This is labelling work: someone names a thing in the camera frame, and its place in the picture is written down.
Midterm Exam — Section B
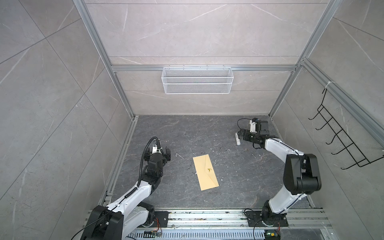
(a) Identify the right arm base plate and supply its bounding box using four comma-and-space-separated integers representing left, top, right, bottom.
244, 209, 289, 228

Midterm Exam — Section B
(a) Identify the left black camera cable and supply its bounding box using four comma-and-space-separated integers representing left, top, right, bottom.
137, 136, 161, 187

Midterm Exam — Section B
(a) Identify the slotted cable duct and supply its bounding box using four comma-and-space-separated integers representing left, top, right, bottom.
124, 229, 266, 240

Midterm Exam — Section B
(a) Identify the white glue stick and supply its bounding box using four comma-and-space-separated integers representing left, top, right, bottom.
235, 133, 241, 146

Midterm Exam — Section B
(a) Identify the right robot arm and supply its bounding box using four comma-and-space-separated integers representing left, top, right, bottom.
236, 118, 322, 227

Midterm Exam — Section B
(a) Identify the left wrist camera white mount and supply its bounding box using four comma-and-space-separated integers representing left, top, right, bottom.
152, 144, 160, 154

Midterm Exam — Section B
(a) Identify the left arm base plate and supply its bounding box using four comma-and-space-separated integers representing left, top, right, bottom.
150, 211, 170, 228

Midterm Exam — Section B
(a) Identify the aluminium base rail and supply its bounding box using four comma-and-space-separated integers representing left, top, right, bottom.
156, 209, 332, 230

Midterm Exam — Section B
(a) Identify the white wire mesh basket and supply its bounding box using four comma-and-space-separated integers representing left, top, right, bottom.
162, 67, 234, 95

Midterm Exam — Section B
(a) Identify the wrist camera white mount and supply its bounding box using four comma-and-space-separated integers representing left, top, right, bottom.
152, 144, 160, 154
250, 118, 258, 133

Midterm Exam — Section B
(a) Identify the tan paper envelope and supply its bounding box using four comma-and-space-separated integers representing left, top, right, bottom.
193, 155, 219, 191

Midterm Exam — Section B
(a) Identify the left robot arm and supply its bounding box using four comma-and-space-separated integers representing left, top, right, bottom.
80, 147, 171, 240

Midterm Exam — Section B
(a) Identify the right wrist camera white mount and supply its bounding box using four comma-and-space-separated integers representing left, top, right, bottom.
250, 118, 258, 133

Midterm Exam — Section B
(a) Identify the black wire hook rack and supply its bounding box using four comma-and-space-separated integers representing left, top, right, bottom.
308, 89, 384, 170

